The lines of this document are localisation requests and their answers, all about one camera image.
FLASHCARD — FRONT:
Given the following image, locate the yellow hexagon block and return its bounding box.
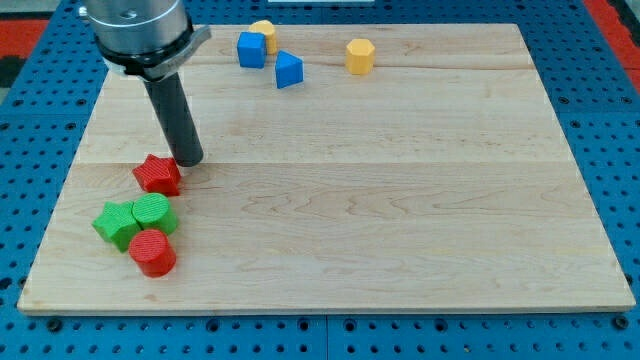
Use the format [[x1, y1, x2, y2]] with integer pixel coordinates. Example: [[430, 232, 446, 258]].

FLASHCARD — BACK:
[[345, 38, 375, 75]]

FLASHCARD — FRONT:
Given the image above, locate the red cylinder block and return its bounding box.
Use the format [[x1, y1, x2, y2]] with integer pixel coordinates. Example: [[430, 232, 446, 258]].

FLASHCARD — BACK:
[[128, 229, 177, 278]]

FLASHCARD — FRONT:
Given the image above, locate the light wooden board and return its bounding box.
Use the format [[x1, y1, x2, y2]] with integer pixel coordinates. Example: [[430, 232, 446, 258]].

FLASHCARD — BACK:
[[18, 24, 636, 316]]

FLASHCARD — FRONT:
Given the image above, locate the green cylinder block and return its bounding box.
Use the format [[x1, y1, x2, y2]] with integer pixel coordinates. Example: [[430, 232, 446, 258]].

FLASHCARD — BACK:
[[132, 193, 179, 235]]

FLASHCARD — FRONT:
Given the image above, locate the red star block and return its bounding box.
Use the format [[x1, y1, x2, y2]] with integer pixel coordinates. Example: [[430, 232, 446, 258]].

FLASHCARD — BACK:
[[132, 154, 181, 197]]

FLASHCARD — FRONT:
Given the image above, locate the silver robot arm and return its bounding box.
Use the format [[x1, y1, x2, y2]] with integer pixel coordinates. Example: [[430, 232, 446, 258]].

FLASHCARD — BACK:
[[78, 0, 211, 167]]

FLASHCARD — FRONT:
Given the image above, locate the blue triangle block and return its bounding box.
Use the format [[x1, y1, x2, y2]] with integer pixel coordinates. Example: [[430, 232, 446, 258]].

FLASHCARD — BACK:
[[275, 50, 304, 89]]

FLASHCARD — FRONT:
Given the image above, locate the green star block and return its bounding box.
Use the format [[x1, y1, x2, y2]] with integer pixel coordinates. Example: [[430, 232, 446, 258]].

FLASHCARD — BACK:
[[92, 201, 142, 253]]

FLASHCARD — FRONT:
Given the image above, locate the blue cube block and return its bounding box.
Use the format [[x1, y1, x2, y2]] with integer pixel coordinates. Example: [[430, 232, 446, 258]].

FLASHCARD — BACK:
[[236, 32, 266, 69]]

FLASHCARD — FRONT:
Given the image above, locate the yellow cylinder block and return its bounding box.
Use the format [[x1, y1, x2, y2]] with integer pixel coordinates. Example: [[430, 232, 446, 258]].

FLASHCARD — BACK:
[[248, 20, 278, 55]]

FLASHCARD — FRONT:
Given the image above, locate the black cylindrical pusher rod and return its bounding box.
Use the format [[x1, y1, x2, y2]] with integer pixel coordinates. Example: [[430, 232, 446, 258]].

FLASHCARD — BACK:
[[144, 73, 204, 167]]

